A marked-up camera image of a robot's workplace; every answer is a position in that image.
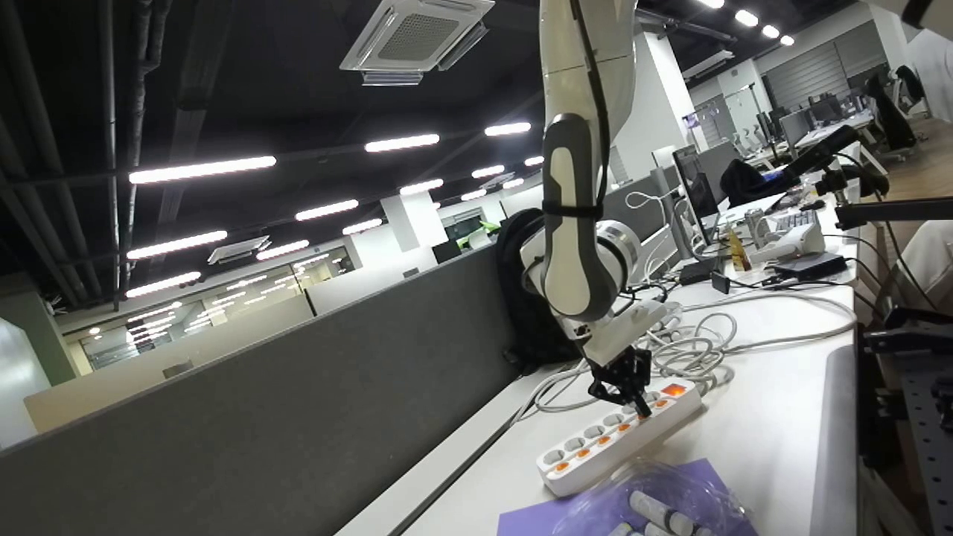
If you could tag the ceiling air conditioner unit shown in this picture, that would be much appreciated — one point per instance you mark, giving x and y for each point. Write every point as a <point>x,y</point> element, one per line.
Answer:
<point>410,40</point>

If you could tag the grey partition panel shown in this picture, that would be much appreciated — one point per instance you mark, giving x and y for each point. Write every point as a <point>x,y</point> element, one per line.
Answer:
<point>285,437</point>

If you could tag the purple mat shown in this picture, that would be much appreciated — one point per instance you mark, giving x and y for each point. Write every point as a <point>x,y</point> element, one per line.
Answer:
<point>656,500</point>

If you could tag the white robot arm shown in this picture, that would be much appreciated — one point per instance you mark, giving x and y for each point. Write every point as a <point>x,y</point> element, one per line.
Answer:
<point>588,80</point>

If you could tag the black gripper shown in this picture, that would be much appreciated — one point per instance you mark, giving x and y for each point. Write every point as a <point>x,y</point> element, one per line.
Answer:
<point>623,378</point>

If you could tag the black camera arm stand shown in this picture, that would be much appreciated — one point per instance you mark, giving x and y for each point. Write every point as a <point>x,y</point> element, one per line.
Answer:
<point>856,183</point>

